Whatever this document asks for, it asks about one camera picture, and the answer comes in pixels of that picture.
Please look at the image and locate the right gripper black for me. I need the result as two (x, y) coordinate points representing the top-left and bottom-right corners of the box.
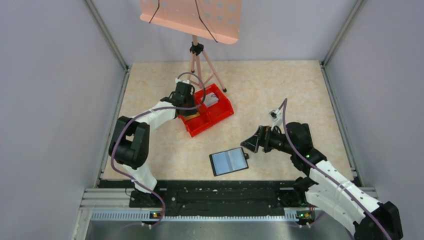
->
(241, 124), (296, 155)

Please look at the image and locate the black leather card holder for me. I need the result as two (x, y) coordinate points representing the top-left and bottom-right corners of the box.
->
(209, 147), (250, 177)

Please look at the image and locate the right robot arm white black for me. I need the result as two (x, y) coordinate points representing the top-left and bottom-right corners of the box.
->
(240, 122), (404, 240)

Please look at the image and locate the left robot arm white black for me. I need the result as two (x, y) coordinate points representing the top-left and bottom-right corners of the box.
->
(108, 78), (197, 207)

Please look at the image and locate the gold VIP card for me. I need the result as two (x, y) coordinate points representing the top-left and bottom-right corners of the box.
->
(183, 112), (200, 121)

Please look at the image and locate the white silver card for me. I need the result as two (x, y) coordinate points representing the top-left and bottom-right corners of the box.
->
(203, 92), (219, 108)

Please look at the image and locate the red plastic bin left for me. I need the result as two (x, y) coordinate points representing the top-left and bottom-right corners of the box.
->
(179, 103), (213, 138)

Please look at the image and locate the red plastic bin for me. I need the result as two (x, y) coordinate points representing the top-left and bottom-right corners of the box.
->
(205, 83), (234, 125)
(179, 103), (213, 138)

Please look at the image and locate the red plastic bin right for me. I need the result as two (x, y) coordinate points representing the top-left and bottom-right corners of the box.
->
(205, 83), (234, 125)

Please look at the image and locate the pink music stand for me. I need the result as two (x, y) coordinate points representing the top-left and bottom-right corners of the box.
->
(139, 0), (242, 92)

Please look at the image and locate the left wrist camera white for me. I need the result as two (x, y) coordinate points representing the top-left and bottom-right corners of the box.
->
(175, 78), (191, 85)

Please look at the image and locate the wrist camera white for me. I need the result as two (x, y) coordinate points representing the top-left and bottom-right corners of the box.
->
(269, 108), (283, 130)
(175, 78), (191, 85)

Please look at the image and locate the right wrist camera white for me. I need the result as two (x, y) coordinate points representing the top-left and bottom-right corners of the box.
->
(269, 108), (283, 130)

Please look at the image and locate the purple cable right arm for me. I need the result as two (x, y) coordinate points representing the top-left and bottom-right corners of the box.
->
(278, 98), (395, 240)

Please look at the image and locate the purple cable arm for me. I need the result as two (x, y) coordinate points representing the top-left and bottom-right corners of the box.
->
(278, 98), (395, 240)
(109, 71), (207, 216)

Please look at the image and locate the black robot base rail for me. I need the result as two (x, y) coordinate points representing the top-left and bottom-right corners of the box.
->
(80, 180), (325, 226)

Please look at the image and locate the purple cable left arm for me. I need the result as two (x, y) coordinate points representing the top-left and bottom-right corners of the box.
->
(109, 71), (207, 216)

